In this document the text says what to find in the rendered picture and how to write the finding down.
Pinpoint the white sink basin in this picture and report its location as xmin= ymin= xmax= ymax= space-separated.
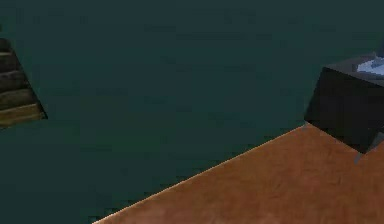
xmin=355 ymin=42 xmax=384 ymax=77

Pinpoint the black cabinet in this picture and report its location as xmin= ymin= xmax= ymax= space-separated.
xmin=303 ymin=53 xmax=384 ymax=165

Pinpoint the brown wooden slatted shelf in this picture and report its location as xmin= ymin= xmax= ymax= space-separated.
xmin=0 ymin=37 xmax=49 ymax=129

